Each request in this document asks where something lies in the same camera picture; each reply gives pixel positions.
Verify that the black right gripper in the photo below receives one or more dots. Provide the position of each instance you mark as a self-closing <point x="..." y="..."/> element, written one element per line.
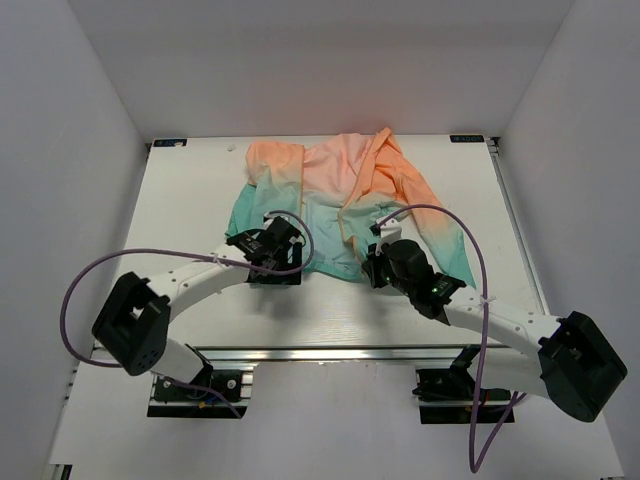
<point x="372" y="264"/>

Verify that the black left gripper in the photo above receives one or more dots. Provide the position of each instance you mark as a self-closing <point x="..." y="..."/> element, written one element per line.
<point x="292" y="278"/>

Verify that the peach and teal jacket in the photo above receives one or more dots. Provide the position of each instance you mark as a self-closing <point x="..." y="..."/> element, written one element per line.
<point x="340" y="188"/>

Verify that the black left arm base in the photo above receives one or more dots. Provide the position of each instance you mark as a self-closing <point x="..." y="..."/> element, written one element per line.
<point x="191" y="385"/>

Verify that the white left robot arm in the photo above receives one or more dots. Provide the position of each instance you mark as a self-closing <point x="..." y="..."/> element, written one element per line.
<point x="133" y="324"/>

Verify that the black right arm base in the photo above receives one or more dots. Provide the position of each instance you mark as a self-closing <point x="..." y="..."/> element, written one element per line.
<point x="445" y="394"/>

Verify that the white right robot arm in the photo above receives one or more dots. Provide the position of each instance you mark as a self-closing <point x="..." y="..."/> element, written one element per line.
<point x="567" y="360"/>

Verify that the right blue table label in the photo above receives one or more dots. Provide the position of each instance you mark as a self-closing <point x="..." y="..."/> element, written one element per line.
<point x="466" y="138"/>

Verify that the blue table label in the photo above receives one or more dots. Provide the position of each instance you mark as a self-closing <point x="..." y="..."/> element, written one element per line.
<point x="466" y="138"/>
<point x="169" y="143"/>

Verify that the left blue table label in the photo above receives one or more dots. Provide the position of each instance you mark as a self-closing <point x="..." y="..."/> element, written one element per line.
<point x="169" y="143"/>

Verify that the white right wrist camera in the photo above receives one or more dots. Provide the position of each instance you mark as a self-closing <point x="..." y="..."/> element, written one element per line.
<point x="387" y="232"/>

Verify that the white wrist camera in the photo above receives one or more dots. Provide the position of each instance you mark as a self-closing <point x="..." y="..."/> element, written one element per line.
<point x="387" y="232"/>
<point x="269" y="217"/>

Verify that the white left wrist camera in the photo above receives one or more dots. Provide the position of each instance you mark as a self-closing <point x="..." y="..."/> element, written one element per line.
<point x="269" y="217"/>

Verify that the aluminium table rail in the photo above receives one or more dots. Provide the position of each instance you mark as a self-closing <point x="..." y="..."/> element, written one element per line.
<point x="411" y="354"/>

